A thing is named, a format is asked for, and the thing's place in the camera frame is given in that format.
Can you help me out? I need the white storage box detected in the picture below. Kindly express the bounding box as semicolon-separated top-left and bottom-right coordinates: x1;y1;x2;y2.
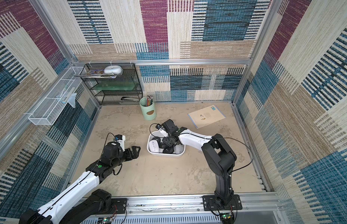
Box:
146;131;186;158

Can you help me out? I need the white computer mouse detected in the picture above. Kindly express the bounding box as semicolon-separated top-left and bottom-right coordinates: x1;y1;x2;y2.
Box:
149;140;160;153

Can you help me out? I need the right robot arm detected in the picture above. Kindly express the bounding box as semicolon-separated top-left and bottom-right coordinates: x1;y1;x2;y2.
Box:
155;119;237;210

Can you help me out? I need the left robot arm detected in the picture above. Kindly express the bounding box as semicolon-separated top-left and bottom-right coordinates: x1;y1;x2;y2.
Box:
19;141;141;224

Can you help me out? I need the beige notebook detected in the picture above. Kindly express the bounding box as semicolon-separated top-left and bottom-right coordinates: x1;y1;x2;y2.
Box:
188;105;226;129

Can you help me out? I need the green pen holder cup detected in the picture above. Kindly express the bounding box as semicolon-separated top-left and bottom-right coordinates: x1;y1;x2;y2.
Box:
139;95;157;120

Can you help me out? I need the black stapler on bottom shelf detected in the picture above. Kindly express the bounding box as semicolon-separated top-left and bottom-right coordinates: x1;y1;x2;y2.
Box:
120;97;139;102

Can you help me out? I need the green pad on shelf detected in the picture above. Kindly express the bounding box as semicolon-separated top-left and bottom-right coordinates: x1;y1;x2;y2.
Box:
91;81;136;91

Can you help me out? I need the magazine on top shelf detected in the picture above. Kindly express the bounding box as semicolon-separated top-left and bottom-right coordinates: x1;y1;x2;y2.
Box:
74;70;123;78

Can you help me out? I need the white round device on shelf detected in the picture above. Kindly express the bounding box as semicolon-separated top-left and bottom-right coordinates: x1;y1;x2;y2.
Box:
104;65;123;75

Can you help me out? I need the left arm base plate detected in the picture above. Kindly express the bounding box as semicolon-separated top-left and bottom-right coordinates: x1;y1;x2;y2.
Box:
90;198;128;215

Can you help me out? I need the black wire shelf rack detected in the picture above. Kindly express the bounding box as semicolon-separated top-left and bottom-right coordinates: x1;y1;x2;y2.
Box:
77;63;143;105

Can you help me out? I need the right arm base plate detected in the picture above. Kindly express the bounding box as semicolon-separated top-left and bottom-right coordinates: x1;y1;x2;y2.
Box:
201;194;242;211

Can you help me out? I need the white wire wall basket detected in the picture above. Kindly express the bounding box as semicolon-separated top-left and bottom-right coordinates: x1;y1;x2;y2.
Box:
28;66;83;126

